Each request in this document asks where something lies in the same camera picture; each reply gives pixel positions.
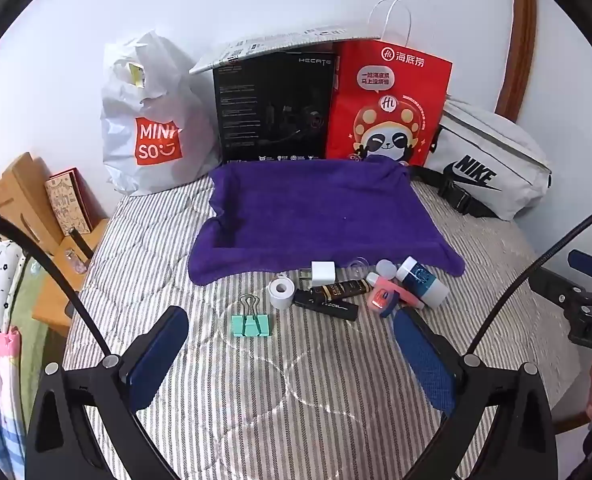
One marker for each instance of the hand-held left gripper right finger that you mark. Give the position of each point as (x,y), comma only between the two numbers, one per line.
(426,360)

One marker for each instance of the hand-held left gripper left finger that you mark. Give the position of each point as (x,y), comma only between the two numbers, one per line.
(158,350)

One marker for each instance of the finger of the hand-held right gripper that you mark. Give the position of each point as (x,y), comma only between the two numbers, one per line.
(588,263)

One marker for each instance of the pink tube with white cap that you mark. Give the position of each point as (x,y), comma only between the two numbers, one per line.
(412,300)

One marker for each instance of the blue and white bottle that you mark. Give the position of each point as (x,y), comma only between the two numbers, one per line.
(421,280)

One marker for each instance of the green binder clip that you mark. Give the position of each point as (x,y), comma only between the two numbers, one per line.
(250,326)

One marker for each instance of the clear suction cup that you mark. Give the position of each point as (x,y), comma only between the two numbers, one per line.
(358,266)

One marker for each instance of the white tape roll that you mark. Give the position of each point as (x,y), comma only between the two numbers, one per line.
(281,294)

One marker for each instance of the white charger plug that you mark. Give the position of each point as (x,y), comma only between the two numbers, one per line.
(321,274)

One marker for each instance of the pink correction tape dispenser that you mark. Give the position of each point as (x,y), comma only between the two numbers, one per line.
(382,300)

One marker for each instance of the black rectangular stick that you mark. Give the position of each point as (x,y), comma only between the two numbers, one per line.
(338,311)

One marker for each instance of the brown black tube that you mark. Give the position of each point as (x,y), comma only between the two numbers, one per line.
(333,292)

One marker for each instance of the small glass bottle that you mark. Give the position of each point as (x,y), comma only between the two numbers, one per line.
(75,262)

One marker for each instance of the white waist bag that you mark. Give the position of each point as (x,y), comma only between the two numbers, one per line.
(501,150)

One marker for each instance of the patterned flat box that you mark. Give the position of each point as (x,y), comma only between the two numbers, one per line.
(68,200)

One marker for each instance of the white plastic shopping bag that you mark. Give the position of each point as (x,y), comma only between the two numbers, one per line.
(125,160)

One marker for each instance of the purple towel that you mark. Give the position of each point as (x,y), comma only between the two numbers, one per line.
(301,210)

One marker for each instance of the wooden bedside furniture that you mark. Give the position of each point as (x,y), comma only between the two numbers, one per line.
(25,195)

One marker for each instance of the black cardboard box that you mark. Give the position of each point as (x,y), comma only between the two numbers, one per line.
(276,110)

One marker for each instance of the red panda paper bag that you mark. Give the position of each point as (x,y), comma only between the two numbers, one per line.
(356,100)

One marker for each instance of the brown wooden frame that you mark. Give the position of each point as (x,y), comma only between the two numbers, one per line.
(521,35)

